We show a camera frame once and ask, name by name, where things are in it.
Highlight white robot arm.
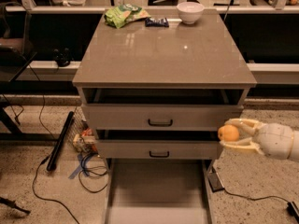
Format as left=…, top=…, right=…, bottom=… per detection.
left=218, top=119, right=299, bottom=161

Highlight black chair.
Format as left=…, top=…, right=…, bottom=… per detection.
left=0, top=2, right=36, bottom=83

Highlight grey drawer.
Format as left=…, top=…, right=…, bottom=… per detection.
left=103, top=159, right=216, bottom=224
left=96, top=140, right=223, bottom=160
left=81, top=104, right=243, bottom=131

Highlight black bar on floor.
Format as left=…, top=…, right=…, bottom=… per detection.
left=46, top=111, right=74, bottom=172

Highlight black plug block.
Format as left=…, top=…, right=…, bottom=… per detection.
left=287, top=202, right=299, bottom=223

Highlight small cluttered box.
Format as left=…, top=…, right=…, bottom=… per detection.
left=72, top=128, right=97, bottom=153

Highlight black power adapter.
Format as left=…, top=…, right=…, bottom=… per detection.
left=208, top=173, right=224, bottom=192

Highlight grey drawer cabinet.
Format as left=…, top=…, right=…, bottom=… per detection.
left=72, top=7, right=258, bottom=161

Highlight grey middle drawer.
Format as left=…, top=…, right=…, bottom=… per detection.
left=96, top=140, right=223, bottom=160

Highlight green snack bag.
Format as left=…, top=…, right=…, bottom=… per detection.
left=104, top=4, right=150, bottom=29

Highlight black round device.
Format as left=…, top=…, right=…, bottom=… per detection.
left=53, top=48, right=72, bottom=67

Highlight white ceramic bowl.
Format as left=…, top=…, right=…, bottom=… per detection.
left=177, top=2, right=205, bottom=24

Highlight orange fruit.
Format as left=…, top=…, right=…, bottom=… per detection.
left=218, top=125, right=239, bottom=142

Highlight black floor cable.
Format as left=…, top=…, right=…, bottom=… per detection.
left=32, top=154, right=81, bottom=224

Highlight dark blue snack packet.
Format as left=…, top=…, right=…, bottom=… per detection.
left=145, top=18, right=169, bottom=27

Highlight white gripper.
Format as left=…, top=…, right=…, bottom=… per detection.
left=220, top=119, right=293, bottom=160

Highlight grey bottom drawer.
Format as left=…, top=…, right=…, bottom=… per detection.
left=103, top=159, right=216, bottom=224

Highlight grey top drawer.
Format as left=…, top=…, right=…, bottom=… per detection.
left=81, top=104, right=243, bottom=131

